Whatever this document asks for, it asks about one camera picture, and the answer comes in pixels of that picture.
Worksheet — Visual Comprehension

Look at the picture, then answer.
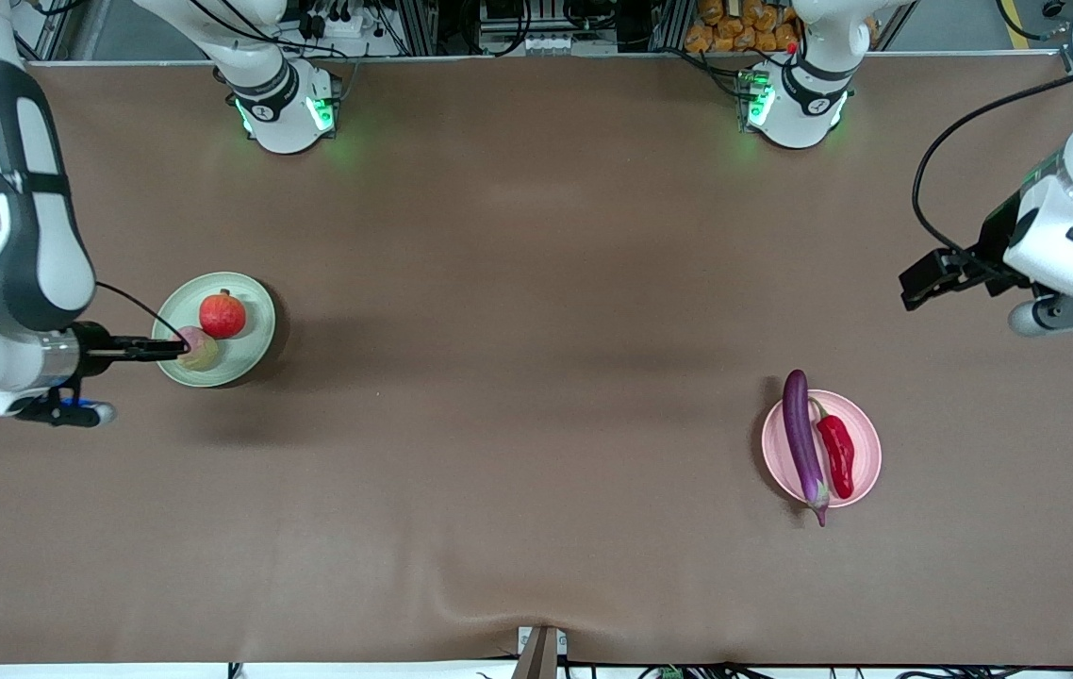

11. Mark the yellow-pink peach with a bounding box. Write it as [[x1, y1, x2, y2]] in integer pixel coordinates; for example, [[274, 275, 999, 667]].
[[176, 326, 221, 373]]

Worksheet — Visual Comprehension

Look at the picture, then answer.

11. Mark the red pomegranate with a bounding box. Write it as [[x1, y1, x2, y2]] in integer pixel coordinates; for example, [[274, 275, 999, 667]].
[[198, 289, 248, 340]]

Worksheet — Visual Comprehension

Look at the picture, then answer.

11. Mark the red chili pepper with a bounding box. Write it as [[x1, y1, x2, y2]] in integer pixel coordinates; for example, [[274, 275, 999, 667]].
[[810, 397, 857, 501]]

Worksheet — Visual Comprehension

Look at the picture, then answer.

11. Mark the purple eggplant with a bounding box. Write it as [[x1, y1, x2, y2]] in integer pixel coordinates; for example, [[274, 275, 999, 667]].
[[782, 369, 831, 528]]

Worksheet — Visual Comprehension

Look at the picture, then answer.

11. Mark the light green plate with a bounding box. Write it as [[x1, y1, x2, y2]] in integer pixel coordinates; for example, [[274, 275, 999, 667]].
[[151, 272, 277, 389]]

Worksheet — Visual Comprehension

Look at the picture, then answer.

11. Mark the pink plate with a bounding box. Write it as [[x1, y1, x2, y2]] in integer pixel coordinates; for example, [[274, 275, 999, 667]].
[[761, 389, 883, 509]]

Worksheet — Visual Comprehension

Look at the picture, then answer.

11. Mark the bag of orange buns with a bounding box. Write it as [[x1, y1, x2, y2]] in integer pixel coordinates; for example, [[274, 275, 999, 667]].
[[685, 0, 801, 54]]

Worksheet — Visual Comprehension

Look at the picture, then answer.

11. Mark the white power strip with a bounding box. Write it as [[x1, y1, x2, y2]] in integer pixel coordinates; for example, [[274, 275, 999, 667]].
[[299, 0, 370, 39]]

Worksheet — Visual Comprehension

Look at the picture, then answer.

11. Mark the brown table cloth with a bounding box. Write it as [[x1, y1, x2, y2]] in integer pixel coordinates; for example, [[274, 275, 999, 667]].
[[0, 55, 1073, 666]]

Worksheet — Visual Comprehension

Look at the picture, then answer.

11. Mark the grey electronics box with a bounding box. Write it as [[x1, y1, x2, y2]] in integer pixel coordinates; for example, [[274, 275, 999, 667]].
[[478, 0, 619, 56]]

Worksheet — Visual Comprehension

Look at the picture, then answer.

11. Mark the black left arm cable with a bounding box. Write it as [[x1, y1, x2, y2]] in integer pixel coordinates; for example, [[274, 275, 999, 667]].
[[911, 74, 1073, 257]]

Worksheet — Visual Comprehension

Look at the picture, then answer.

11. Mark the metal table edge bracket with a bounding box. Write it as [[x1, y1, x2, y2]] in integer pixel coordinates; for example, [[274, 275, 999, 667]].
[[510, 625, 569, 679]]

